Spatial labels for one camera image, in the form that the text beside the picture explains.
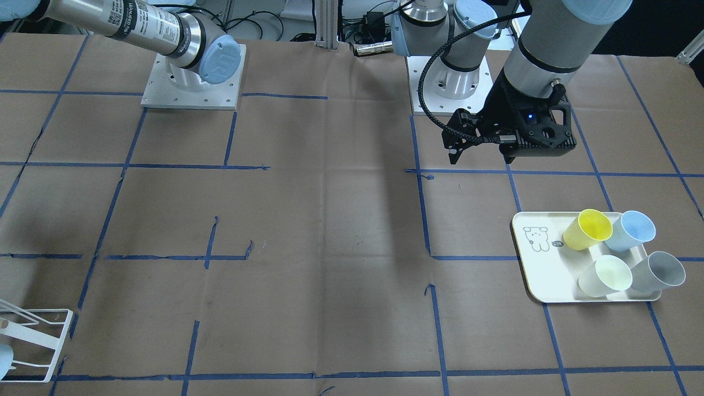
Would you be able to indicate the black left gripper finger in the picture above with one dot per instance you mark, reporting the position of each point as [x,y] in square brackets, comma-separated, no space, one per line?
[454,153]
[509,154]

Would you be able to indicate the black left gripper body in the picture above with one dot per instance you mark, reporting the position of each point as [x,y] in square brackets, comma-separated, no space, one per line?
[501,111]

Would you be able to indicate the light blue plastic cup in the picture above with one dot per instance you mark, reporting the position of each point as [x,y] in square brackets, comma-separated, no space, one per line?
[6,359]

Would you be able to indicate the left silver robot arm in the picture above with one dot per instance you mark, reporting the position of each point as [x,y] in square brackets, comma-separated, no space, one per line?
[556,41]

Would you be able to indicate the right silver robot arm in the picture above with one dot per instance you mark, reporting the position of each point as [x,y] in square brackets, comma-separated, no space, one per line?
[191,41]

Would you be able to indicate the yellow plastic cup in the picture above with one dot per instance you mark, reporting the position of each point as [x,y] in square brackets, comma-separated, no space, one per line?
[589,228]

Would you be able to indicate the cream white plastic cup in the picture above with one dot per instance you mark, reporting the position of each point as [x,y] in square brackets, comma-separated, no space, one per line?
[607,275]

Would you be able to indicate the grey plastic cup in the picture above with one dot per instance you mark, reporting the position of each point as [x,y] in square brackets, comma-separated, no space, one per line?
[658,271]

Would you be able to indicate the cream bunny print tray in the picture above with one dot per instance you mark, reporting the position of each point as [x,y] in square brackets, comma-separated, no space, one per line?
[551,269]

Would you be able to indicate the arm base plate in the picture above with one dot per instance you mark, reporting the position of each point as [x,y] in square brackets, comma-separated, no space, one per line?
[170,87]
[445,89]

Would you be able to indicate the aluminium frame post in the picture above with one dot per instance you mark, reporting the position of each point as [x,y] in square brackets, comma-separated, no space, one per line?
[326,20]

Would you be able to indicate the white wire cup rack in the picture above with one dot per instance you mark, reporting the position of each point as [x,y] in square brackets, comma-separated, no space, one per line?
[37,337]

